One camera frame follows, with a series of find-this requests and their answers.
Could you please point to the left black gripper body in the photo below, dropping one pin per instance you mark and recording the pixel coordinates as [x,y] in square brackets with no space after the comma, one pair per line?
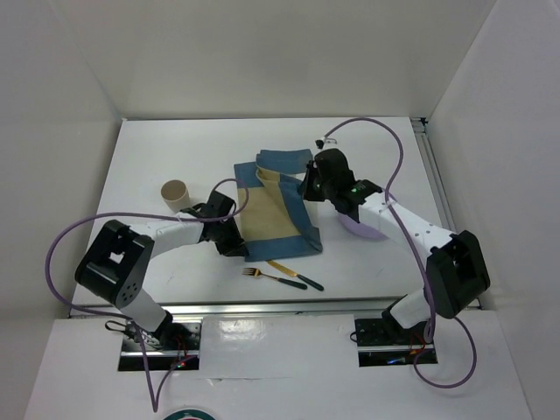
[227,229]

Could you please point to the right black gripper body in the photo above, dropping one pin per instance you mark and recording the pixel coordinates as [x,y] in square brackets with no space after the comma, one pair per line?
[323,189]

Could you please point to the blue tan checked placemat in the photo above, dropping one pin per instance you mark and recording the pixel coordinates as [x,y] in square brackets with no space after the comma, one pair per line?
[275,223]

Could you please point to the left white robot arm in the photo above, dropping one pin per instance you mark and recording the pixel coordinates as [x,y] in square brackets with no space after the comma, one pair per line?
[116,263]

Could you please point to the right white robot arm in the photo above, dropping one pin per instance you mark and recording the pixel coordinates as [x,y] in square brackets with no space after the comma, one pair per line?
[453,267]

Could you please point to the purple plate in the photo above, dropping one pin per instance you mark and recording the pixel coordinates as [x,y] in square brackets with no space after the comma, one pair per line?
[360,229]

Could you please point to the beige paper cup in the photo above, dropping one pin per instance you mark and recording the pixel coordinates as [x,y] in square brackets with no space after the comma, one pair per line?
[175,195]

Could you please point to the green round sticker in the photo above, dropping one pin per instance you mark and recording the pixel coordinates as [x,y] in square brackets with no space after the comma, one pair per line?
[190,414]

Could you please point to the gold fork green handle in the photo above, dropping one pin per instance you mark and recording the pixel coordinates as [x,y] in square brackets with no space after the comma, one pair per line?
[256,273]

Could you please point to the gold knife green handle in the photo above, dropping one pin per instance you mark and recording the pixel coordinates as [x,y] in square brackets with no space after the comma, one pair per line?
[292,273]

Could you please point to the aluminium right side rail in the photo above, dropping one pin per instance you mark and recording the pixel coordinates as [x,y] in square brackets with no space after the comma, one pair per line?
[419,127]

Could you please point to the aluminium rail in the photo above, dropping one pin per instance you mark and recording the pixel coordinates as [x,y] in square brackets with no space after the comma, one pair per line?
[419,127]
[260,308]

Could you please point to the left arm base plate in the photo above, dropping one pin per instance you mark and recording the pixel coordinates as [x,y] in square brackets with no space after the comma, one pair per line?
[185,351]

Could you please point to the aluminium front rail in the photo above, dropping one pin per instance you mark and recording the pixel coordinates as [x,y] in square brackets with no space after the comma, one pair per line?
[260,308]

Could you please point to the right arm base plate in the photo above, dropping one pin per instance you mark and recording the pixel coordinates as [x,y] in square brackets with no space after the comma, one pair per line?
[379,345]

